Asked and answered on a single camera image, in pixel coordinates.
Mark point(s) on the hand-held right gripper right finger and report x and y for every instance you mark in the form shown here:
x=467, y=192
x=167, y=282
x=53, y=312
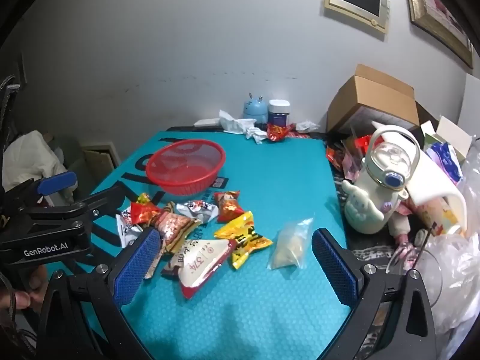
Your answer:
x=333, y=270

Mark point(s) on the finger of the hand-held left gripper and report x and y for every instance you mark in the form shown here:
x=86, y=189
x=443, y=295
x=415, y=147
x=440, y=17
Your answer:
x=105, y=198
x=56, y=182

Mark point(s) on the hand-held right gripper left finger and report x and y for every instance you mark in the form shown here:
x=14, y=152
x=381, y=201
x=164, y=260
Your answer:
x=137, y=266

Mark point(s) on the white black snack packet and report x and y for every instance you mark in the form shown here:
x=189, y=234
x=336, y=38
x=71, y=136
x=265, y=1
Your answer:
x=125, y=232

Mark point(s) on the clear zip bag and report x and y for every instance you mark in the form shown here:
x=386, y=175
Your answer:
x=288, y=247

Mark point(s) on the brown snack packet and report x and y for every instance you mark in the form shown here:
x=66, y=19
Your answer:
x=174, y=227

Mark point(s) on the cream snack packet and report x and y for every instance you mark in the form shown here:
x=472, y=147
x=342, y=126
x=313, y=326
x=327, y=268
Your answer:
x=198, y=266

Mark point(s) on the red plastic mesh basket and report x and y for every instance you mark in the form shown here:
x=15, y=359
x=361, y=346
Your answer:
x=180, y=183

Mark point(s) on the yellow snack packet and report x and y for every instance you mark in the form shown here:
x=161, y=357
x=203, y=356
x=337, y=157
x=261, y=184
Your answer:
x=243, y=240

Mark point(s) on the red orange snack packet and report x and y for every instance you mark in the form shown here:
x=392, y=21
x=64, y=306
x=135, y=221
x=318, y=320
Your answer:
x=228, y=206

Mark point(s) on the person's left hand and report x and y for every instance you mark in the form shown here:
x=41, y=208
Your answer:
x=22, y=300

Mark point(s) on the white cloth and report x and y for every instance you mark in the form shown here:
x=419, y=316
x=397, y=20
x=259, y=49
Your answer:
x=30, y=157

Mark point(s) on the small red snack packet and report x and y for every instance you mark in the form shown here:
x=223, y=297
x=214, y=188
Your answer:
x=144, y=213

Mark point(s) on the pink doll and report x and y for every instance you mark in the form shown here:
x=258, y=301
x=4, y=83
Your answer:
x=399, y=228

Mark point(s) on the silver white snack packet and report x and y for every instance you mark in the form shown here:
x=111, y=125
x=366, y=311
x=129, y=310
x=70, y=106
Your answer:
x=197, y=210

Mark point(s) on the white toy kettle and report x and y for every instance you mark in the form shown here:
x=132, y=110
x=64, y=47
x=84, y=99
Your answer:
x=369, y=195

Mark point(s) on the clear drinking glass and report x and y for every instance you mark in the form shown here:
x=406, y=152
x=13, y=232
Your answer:
x=431, y=281

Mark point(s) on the clear plastic bags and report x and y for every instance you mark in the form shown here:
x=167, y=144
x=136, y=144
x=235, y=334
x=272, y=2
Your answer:
x=461, y=270

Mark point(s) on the red snack bag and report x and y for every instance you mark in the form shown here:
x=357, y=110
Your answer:
x=360, y=143

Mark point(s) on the white plastic container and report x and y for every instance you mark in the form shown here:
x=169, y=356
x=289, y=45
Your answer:
x=431, y=180

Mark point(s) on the white crumpled wrapper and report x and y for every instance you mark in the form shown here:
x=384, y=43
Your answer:
x=307, y=125

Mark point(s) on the red candy wrapper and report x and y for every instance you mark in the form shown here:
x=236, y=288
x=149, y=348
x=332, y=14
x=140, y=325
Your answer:
x=277, y=132

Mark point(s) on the crumpled white tissue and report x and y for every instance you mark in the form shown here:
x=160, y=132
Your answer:
x=257, y=133
x=234, y=123

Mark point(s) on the blue white packet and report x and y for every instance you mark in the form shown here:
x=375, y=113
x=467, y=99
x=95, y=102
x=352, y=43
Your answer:
x=446, y=161

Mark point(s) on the blue jar white lid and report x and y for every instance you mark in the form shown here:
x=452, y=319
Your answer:
x=279, y=114

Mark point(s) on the blue round alarm clock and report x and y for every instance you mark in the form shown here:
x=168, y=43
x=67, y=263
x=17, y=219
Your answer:
x=254, y=110

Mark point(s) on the open cardboard box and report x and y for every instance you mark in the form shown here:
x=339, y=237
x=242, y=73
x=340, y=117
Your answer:
x=375, y=97

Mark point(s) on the white paper box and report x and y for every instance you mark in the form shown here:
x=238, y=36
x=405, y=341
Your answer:
x=453, y=135

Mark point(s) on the gold framed picture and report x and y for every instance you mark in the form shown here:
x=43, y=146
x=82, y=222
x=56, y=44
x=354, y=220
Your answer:
x=435, y=11

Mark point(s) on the wooden wall hatch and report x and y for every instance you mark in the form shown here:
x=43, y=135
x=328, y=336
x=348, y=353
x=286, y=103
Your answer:
x=99, y=161

